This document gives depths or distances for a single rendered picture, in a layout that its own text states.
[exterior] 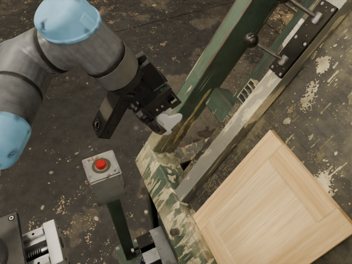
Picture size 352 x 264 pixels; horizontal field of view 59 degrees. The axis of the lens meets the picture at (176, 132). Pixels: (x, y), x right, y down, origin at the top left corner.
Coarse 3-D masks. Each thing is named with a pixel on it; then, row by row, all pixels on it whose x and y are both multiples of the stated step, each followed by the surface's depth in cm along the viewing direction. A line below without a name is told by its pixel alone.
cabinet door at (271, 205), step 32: (256, 160) 87; (288, 160) 80; (224, 192) 95; (256, 192) 87; (288, 192) 80; (320, 192) 73; (224, 224) 95; (256, 224) 86; (288, 224) 79; (320, 224) 73; (224, 256) 93; (256, 256) 85; (288, 256) 78; (320, 256) 72
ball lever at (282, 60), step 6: (246, 36) 76; (252, 36) 75; (246, 42) 76; (252, 42) 75; (258, 42) 77; (264, 48) 78; (270, 54) 79; (276, 54) 79; (282, 60) 79; (288, 60) 79; (282, 66) 80
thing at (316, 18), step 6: (276, 0) 71; (282, 0) 70; (288, 0) 70; (294, 0) 71; (300, 6) 72; (306, 12) 73; (312, 12) 73; (318, 12) 73; (312, 18) 74; (318, 18) 73
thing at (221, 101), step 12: (312, 0) 86; (300, 12) 89; (288, 24) 91; (276, 48) 94; (264, 60) 97; (252, 72) 100; (216, 96) 109; (228, 96) 108; (216, 108) 108; (228, 108) 104
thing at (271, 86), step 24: (336, 0) 72; (336, 24) 74; (312, 48) 77; (288, 72) 80; (264, 96) 85; (240, 120) 90; (216, 144) 97; (192, 168) 104; (216, 168) 101; (192, 192) 106
